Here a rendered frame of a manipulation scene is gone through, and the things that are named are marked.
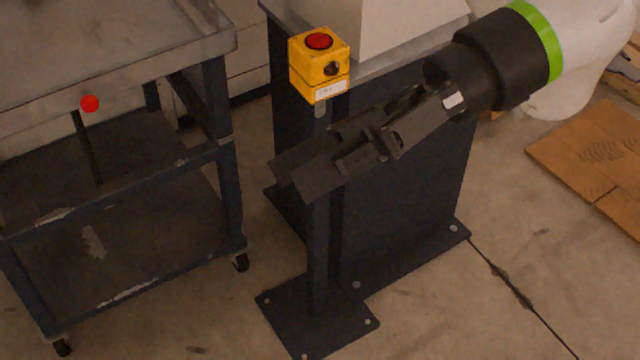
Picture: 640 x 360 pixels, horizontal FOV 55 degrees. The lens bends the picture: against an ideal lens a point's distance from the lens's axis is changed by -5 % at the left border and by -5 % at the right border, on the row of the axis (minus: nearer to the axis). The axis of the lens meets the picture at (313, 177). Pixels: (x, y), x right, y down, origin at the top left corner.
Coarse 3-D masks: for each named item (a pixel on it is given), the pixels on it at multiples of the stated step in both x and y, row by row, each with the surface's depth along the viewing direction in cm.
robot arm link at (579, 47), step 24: (528, 0) 61; (552, 0) 60; (576, 0) 60; (600, 0) 60; (624, 0) 60; (552, 24) 60; (576, 24) 60; (600, 24) 60; (624, 24) 61; (552, 48) 60; (576, 48) 61; (600, 48) 62; (552, 72) 61; (576, 72) 66; (600, 72) 68
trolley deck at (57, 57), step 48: (0, 0) 131; (48, 0) 131; (96, 0) 130; (144, 0) 130; (0, 48) 120; (48, 48) 119; (96, 48) 119; (144, 48) 119; (192, 48) 121; (0, 96) 110; (48, 96) 111; (96, 96) 116
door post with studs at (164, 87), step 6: (162, 78) 208; (162, 84) 209; (168, 84) 211; (162, 90) 211; (168, 90) 212; (162, 96) 213; (168, 96) 214; (162, 102) 214; (168, 102) 216; (168, 108) 218; (168, 114) 219; (174, 114) 221; (174, 120) 223; (174, 126) 224
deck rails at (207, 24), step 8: (176, 0) 129; (184, 0) 129; (192, 0) 129; (200, 0) 124; (208, 0) 121; (184, 8) 127; (192, 8) 127; (200, 8) 126; (208, 8) 122; (216, 8) 118; (192, 16) 125; (200, 16) 125; (208, 16) 124; (216, 16) 120; (200, 24) 123; (208, 24) 123; (216, 24) 122; (200, 32) 121; (208, 32) 121; (216, 32) 122
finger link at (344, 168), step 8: (392, 136) 52; (368, 144) 53; (376, 144) 53; (384, 144) 52; (392, 144) 52; (352, 152) 53; (360, 152) 53; (368, 152) 53; (376, 152) 53; (384, 152) 52; (392, 152) 52; (336, 160) 53; (344, 160) 53; (352, 160) 53; (360, 160) 53; (368, 160) 53; (336, 168) 54; (344, 168) 53; (352, 168) 53
